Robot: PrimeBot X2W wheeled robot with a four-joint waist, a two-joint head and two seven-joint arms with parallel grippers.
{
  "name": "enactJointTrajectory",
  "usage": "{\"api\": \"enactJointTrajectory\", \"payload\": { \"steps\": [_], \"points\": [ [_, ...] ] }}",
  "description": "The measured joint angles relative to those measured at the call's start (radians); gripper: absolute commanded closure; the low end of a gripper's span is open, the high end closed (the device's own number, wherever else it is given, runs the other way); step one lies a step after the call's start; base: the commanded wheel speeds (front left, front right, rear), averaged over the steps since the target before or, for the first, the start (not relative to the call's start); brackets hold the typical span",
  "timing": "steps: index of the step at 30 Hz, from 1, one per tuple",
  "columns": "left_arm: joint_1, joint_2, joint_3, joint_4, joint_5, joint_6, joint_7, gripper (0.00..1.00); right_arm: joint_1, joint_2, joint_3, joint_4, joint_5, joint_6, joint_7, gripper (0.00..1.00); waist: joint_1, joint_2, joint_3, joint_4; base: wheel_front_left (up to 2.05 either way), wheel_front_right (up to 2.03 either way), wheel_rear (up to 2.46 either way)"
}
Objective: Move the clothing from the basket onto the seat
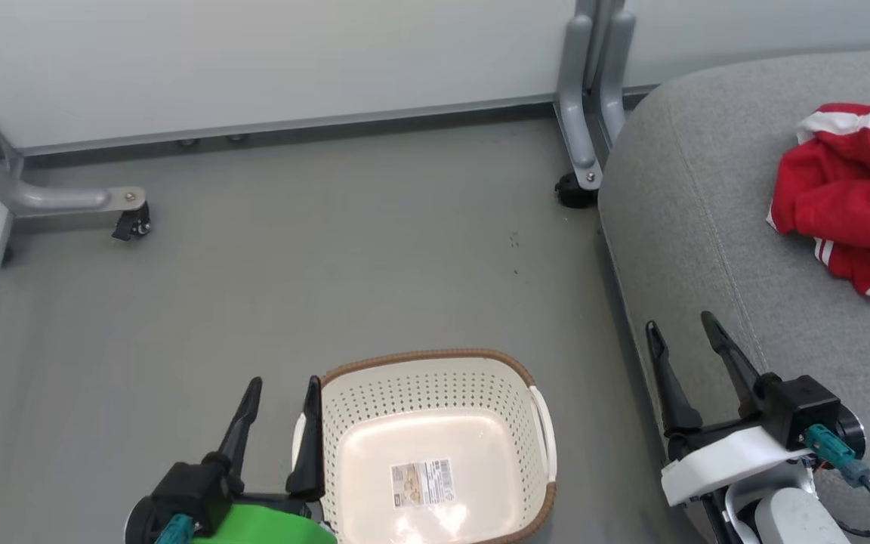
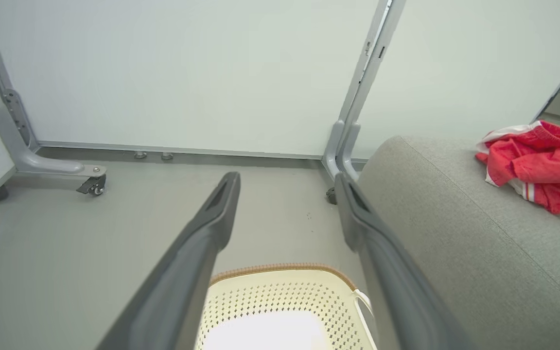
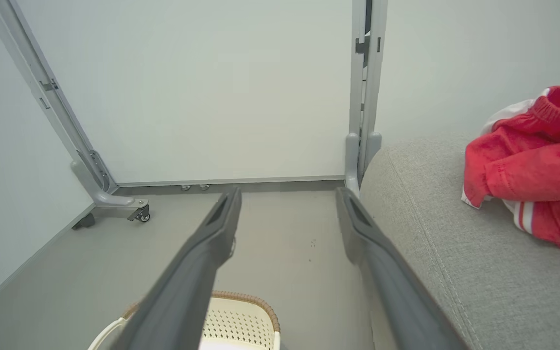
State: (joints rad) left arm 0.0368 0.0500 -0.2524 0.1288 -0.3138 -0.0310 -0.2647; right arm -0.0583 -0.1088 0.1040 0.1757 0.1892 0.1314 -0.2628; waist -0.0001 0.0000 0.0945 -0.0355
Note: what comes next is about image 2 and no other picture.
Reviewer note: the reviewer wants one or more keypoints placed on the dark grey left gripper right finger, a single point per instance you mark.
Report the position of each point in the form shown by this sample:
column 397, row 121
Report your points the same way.
column 396, row 296

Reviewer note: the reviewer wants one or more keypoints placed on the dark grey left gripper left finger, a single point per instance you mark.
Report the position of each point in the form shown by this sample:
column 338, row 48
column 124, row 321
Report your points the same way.
column 183, row 272

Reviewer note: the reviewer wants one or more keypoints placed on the red white striped clothing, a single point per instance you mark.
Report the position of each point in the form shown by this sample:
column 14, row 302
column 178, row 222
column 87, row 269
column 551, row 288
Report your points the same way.
column 537, row 165

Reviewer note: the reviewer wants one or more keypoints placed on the cream perforated laundry basket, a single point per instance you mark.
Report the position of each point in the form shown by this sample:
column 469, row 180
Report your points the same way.
column 280, row 296

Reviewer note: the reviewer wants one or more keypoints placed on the grey fabric sofa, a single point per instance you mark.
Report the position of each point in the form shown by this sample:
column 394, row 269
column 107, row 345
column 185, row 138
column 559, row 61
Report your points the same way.
column 479, row 243

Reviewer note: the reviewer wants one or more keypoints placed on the small metal levelling foot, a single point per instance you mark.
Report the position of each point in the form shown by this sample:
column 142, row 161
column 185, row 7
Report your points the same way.
column 140, row 155
column 167, row 156

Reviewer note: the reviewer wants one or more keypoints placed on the grey partition leg long foot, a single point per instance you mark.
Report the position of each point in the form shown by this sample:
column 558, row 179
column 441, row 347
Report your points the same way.
column 42, row 165

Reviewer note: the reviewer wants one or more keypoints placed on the black caster under double post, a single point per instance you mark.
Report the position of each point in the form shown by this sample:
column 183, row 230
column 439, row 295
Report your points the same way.
column 331, row 195

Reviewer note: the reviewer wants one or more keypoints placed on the grey partition bottom rail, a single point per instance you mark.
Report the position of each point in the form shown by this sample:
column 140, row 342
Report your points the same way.
column 187, row 149

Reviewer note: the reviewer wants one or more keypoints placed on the black caster with metal bracket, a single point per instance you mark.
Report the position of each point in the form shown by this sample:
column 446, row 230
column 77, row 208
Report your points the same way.
column 93, row 185

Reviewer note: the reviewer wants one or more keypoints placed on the grey double partition post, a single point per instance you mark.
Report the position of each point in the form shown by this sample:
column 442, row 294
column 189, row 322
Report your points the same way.
column 353, row 97

